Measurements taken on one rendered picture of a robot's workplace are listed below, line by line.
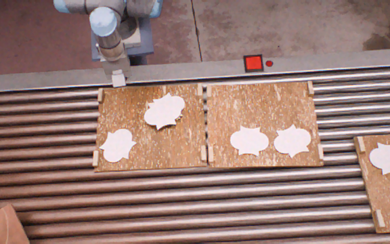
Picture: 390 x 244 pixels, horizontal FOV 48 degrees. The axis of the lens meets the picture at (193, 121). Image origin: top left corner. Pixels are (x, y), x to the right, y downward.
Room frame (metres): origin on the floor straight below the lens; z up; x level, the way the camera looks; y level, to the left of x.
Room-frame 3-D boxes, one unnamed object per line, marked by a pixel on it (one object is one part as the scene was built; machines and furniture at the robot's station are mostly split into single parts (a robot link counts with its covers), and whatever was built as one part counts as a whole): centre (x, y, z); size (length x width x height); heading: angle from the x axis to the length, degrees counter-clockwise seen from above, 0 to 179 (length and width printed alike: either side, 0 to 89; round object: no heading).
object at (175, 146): (0.77, 0.17, 0.93); 0.41 x 0.35 x 0.02; 88
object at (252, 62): (1.02, -0.26, 0.92); 0.06 x 0.06 x 0.01; 89
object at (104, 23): (0.89, 0.24, 1.37); 0.09 x 0.08 x 0.11; 168
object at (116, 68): (0.85, 0.24, 1.22); 0.12 x 0.09 x 0.16; 6
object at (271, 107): (0.74, -0.25, 0.93); 0.41 x 0.35 x 0.02; 86
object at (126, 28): (1.29, 0.29, 0.95); 0.15 x 0.15 x 0.10
